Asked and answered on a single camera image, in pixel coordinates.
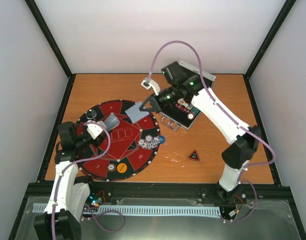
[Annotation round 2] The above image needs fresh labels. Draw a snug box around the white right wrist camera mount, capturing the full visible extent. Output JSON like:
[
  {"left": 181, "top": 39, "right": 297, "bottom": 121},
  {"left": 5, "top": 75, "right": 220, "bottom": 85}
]
[{"left": 141, "top": 78, "right": 161, "bottom": 96}]

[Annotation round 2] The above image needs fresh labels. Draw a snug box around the orange big blind button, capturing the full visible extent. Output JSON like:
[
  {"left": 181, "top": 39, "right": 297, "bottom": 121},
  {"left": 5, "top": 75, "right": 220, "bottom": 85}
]
[{"left": 116, "top": 163, "right": 127, "bottom": 174}]

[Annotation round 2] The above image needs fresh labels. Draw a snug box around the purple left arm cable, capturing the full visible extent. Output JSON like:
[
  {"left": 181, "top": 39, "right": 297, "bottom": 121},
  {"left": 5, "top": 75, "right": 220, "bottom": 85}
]
[{"left": 50, "top": 121, "right": 125, "bottom": 240}]

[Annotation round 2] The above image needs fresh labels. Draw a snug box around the grey playing cards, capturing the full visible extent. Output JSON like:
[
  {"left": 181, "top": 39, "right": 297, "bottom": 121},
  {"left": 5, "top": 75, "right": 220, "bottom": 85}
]
[{"left": 125, "top": 101, "right": 153, "bottom": 124}]

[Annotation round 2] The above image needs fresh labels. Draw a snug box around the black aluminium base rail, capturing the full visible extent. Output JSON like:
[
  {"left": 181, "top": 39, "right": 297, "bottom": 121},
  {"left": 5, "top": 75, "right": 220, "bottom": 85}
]
[{"left": 25, "top": 181, "right": 292, "bottom": 203}]

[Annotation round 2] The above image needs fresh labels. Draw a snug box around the right poker chip row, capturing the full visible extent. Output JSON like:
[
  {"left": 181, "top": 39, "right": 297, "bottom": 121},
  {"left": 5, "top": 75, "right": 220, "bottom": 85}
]
[{"left": 187, "top": 107, "right": 200, "bottom": 120}]

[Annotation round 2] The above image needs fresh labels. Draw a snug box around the clear dealer button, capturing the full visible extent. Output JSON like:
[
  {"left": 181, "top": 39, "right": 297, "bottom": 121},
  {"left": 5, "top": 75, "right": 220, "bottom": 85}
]
[{"left": 85, "top": 109, "right": 97, "bottom": 120}]

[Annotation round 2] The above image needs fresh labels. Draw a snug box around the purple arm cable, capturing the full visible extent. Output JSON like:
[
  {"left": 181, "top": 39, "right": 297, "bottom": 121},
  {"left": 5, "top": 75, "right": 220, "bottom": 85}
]
[
  {"left": 50, "top": 121, "right": 125, "bottom": 240},
  {"left": 148, "top": 39, "right": 277, "bottom": 224}
]

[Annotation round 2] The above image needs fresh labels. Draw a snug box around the grey card deck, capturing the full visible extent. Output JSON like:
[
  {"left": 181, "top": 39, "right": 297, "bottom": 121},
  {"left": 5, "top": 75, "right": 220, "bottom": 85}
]
[{"left": 103, "top": 113, "right": 120, "bottom": 131}]

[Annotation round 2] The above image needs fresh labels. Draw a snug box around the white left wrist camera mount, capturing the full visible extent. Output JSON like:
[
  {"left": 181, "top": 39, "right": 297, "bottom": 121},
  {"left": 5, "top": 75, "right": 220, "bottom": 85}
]
[{"left": 85, "top": 121, "right": 107, "bottom": 140}]

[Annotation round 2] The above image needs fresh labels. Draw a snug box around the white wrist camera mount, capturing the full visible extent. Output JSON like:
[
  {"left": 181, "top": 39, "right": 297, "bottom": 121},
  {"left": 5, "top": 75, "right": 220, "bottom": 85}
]
[
  {"left": 141, "top": 78, "right": 161, "bottom": 96},
  {"left": 85, "top": 121, "right": 107, "bottom": 140}
]

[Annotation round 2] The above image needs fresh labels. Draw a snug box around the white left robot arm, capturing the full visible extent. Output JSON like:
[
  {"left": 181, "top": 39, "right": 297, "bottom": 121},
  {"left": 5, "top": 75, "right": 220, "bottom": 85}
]
[{"left": 34, "top": 120, "right": 117, "bottom": 240}]

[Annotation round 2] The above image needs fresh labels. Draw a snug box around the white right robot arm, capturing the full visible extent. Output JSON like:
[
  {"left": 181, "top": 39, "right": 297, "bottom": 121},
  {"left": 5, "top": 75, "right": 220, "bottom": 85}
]
[{"left": 139, "top": 60, "right": 261, "bottom": 203}]

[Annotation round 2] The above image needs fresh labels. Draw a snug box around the orange black poker chip stack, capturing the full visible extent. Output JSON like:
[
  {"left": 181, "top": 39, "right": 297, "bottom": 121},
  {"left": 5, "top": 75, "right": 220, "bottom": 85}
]
[{"left": 107, "top": 163, "right": 116, "bottom": 172}]

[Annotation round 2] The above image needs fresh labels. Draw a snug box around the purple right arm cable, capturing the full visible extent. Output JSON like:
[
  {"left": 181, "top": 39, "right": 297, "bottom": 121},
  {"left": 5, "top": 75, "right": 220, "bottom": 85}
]
[{"left": 148, "top": 39, "right": 277, "bottom": 224}]

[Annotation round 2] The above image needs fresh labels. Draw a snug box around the blue white poker chips pile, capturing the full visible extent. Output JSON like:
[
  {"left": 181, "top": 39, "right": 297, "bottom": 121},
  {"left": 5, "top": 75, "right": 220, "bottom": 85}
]
[{"left": 138, "top": 135, "right": 161, "bottom": 150}]

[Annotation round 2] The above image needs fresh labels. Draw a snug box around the red black triangular button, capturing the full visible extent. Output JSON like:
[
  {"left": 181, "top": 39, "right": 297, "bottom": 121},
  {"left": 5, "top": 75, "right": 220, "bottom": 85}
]
[{"left": 187, "top": 150, "right": 201, "bottom": 162}]

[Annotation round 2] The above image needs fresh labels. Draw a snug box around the boxed card deck in case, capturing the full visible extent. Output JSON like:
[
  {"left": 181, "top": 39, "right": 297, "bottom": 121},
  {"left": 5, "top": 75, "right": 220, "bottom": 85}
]
[{"left": 177, "top": 98, "right": 189, "bottom": 107}]

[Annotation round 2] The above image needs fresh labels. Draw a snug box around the aluminium poker chip case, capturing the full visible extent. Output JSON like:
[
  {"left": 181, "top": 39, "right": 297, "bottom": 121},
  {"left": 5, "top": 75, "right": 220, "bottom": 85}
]
[{"left": 160, "top": 59, "right": 216, "bottom": 131}]

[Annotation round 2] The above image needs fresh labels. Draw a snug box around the red dice row in case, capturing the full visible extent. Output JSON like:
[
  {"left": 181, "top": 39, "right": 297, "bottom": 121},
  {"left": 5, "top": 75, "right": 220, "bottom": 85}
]
[{"left": 175, "top": 103, "right": 191, "bottom": 114}]

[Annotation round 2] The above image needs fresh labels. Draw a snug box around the light blue cable duct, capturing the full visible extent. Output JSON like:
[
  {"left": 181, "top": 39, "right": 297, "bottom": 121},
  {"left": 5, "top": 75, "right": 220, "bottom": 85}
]
[{"left": 32, "top": 202, "right": 222, "bottom": 217}]

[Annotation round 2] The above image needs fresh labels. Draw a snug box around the blue small blind button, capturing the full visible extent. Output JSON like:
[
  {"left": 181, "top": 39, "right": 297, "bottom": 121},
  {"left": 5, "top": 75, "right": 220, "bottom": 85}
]
[{"left": 158, "top": 135, "right": 165, "bottom": 144}]

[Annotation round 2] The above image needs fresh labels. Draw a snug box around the round red black poker mat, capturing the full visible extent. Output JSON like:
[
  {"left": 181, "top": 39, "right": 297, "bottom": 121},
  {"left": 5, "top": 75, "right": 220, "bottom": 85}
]
[{"left": 77, "top": 99, "right": 160, "bottom": 182}]

